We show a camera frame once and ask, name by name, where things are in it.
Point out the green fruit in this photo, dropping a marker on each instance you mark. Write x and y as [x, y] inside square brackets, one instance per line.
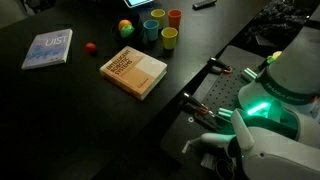
[127, 31]

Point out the tablet with lit screen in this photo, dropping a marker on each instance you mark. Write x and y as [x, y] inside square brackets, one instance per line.
[138, 2]

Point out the blue UIST book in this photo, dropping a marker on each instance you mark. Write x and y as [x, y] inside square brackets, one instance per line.
[46, 50]

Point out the blue plastic cup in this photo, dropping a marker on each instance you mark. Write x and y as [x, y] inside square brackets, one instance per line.
[151, 30]

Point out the yellow plastic cup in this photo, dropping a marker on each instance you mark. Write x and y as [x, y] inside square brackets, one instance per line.
[158, 17]
[169, 38]

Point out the orange plastic cup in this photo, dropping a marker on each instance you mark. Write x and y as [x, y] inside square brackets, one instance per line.
[174, 19]

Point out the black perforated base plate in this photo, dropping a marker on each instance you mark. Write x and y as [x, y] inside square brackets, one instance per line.
[223, 86]

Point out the black remote control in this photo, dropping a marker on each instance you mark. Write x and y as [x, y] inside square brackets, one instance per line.
[204, 4]

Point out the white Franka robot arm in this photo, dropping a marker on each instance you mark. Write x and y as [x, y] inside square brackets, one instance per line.
[293, 66]

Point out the small yellow green knob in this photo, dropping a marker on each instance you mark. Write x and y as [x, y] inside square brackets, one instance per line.
[275, 56]

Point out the metal cylinder post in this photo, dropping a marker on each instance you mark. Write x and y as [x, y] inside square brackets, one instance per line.
[249, 74]
[225, 113]

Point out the black clamp with orange tip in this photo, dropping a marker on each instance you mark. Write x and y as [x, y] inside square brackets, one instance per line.
[218, 64]
[196, 105]

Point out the small metal washer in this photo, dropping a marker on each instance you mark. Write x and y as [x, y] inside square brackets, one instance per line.
[190, 119]

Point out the small white connector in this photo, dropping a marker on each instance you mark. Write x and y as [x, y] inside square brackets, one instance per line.
[186, 146]

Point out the tan Intelligent Robotic Systems book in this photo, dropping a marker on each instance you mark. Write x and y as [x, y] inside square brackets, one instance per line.
[133, 71]

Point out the small red ball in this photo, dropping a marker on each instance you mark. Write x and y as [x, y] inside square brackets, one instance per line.
[90, 47]

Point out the white paper tag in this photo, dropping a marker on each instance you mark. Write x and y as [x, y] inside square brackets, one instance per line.
[208, 160]

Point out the black bowl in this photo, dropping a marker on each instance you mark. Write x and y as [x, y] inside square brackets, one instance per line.
[137, 38]

